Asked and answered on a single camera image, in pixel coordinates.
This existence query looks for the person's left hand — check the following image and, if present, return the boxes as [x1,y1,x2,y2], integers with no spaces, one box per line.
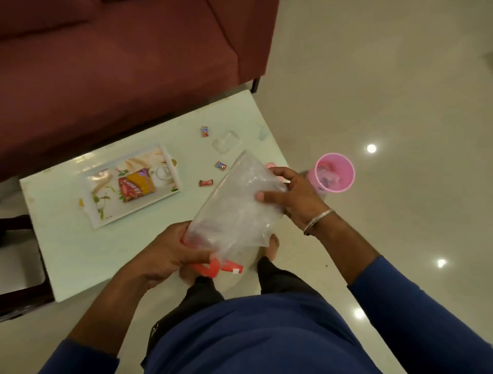
[132,220,216,290]

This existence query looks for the person's right hand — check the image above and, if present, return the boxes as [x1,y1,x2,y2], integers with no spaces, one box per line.
[255,166,336,232]

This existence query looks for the clear red-sealed zip bag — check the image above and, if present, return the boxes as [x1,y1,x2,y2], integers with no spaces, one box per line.
[181,149,290,279]

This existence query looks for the white leaf print tray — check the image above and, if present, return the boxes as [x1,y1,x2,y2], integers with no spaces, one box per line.
[78,144,182,230]

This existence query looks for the red yellow snack packet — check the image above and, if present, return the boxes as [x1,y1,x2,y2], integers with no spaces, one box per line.
[117,167,157,203]

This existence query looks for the person's right forearm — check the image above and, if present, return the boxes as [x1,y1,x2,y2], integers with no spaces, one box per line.
[308,212,493,374]

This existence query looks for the person's left forearm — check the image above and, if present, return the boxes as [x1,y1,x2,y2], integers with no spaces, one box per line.
[38,261,182,374]

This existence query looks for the person's left leg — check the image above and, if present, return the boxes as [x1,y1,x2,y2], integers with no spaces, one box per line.
[140,264,226,367]

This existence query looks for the person's leg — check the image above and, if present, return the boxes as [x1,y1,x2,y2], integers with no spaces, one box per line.
[140,264,226,367]
[257,234,320,300]

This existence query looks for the person's right leg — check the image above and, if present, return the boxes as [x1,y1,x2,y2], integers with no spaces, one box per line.
[257,234,320,300]

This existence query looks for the person's blue shirt torso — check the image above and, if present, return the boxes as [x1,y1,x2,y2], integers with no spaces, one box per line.
[140,291,382,374]

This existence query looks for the silver bangle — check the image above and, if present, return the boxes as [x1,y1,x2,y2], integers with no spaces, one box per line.
[302,208,336,236]

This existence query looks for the pink container lid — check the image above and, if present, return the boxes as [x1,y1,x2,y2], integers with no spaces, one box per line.
[264,161,290,184]

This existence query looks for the pink plastic bin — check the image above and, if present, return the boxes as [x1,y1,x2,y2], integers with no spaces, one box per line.
[306,153,356,195]

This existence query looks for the dark brown stool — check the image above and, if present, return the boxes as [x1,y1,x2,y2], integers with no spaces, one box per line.
[0,215,56,323]

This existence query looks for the red sofa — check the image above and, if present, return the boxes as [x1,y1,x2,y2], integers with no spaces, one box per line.
[0,0,281,184]

